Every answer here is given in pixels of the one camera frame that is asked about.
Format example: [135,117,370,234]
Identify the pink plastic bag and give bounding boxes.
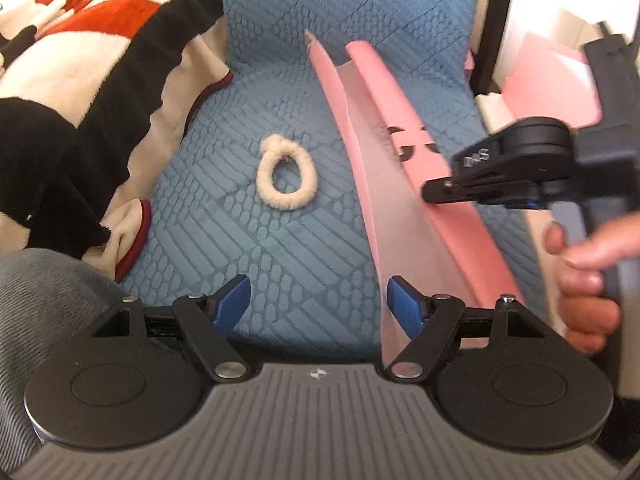
[305,32,520,382]

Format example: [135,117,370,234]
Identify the cream fuzzy hair tie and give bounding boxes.
[255,133,319,212]

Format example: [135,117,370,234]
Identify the person's right hand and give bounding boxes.
[544,212,639,354]

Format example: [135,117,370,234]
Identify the pink open cardboard box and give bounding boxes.
[475,34,601,133]

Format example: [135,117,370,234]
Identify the blue textured floor chair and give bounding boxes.
[118,0,557,361]

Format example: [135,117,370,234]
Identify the white folding chair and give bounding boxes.
[466,0,640,156]

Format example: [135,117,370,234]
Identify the striped fleece blanket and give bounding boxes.
[1,0,232,281]

